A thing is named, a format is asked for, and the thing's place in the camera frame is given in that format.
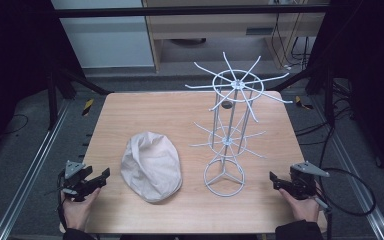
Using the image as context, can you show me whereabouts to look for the black cables under desk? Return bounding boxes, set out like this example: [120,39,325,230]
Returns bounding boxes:
[270,12,312,71]

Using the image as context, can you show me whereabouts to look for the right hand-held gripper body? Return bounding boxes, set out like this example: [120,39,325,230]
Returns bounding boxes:
[288,160,331,201]

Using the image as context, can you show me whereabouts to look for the person's right hand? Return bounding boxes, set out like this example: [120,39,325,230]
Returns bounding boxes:
[278,188,321,223]

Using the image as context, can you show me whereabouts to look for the thin black floor cable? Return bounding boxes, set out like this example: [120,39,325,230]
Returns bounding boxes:
[0,113,30,138]

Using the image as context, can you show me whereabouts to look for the black metal stand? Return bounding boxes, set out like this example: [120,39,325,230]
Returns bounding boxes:
[44,64,115,132]
[272,62,338,128]

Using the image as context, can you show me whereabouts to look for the yellow black striped tape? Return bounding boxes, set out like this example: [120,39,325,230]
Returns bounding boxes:
[294,95,315,111]
[81,98,95,117]

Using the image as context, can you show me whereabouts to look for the aluminium floor rail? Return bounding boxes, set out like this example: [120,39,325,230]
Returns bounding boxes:
[311,94,384,240]
[0,99,73,240]

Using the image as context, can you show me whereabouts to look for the white wire rack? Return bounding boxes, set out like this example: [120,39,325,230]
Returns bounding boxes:
[184,51,294,198]

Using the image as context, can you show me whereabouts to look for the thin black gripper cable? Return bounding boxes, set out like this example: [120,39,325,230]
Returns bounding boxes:
[56,168,69,232]

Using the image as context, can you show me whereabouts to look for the person's left hand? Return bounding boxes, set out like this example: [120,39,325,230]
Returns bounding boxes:
[60,187,102,231]

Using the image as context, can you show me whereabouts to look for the black looped cable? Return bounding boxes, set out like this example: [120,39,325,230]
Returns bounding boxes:
[314,167,378,240]

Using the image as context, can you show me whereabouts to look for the white cabinet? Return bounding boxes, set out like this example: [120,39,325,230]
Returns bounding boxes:
[50,0,156,70]

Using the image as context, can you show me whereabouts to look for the black floor cables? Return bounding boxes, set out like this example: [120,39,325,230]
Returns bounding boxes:
[294,79,359,148]

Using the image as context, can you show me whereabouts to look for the beige cap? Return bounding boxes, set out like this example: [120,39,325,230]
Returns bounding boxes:
[120,131,184,204]

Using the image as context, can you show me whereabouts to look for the black frame crossbar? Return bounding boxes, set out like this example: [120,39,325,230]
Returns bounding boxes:
[51,4,330,19]

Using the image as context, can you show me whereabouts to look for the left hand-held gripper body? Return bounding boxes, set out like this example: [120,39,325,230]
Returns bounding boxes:
[59,160,100,203]

